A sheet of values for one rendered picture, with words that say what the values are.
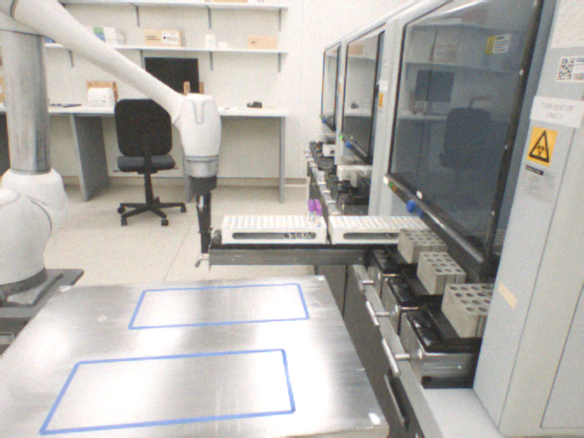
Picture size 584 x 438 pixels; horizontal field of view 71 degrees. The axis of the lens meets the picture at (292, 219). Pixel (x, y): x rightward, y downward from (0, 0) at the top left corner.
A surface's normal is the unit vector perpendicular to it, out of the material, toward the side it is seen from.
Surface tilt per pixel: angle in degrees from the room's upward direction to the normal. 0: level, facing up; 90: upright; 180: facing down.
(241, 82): 90
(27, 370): 0
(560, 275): 90
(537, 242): 90
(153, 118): 98
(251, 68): 90
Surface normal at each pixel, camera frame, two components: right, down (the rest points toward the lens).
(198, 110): 0.14, 0.12
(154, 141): 0.38, 0.45
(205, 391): 0.02, -0.94
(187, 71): -0.05, 0.34
